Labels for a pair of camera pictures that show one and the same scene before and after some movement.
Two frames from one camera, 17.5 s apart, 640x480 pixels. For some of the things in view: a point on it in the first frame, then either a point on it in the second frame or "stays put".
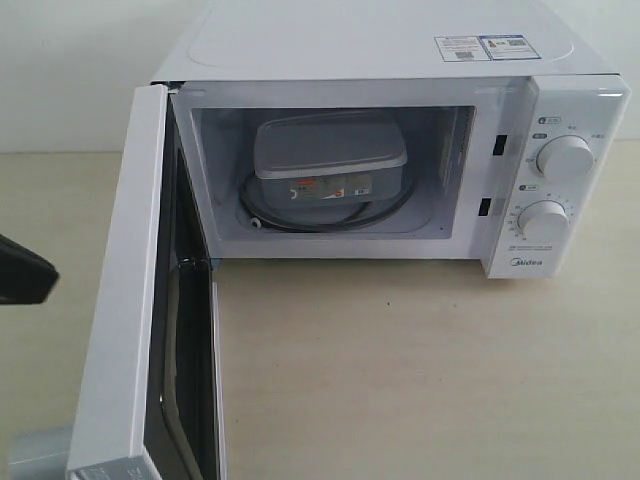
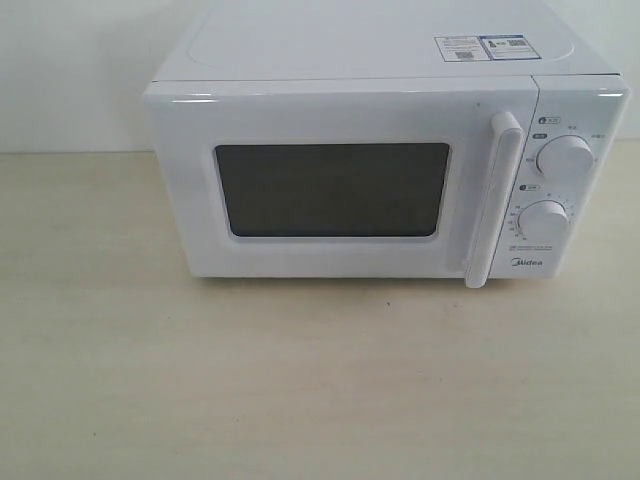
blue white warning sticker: [504, 47] stays put
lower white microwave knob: [544, 221] stays put
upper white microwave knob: [565, 158] stays put
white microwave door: [152, 397] → [386, 177]
